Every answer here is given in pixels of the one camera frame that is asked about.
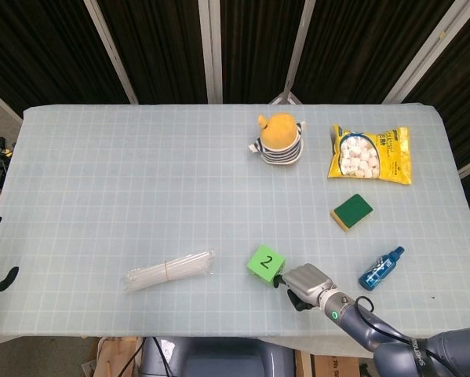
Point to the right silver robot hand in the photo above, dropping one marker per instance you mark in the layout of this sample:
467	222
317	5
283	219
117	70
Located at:
307	280

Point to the green numbered foam cube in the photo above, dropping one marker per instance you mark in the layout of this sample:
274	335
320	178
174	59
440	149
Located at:
264	263

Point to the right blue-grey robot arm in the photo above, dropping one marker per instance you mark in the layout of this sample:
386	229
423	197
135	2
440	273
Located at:
376	334

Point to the blue spray bottle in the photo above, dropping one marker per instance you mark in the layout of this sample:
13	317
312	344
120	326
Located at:
377	273

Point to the green and yellow sponge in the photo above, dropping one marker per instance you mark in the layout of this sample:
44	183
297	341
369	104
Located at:
354	206

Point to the brown cardboard box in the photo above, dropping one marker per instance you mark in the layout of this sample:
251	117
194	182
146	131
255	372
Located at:
332	367

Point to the blue-grey robot torso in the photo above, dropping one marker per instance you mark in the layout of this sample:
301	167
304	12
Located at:
219	357

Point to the bundle of clear wrapped straws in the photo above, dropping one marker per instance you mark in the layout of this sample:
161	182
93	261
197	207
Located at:
168	271

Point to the tan rubber band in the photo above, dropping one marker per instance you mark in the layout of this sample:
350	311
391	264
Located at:
166	271

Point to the yellow plush toy striped shirt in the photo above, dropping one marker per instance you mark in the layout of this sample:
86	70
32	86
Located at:
281	133

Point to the yellow marshmallow bag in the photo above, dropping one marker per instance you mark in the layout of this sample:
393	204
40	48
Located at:
395	157

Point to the pale blue grid tablecloth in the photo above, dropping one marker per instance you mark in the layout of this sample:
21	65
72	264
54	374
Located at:
140	176

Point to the grey stand base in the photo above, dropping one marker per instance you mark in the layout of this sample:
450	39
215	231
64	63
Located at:
285	99

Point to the light wooden frame piece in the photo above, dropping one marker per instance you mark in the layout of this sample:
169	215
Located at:
113	353

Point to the white partition frame post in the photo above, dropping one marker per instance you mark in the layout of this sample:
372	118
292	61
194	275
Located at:
212	51
301	43
111	51
427	51

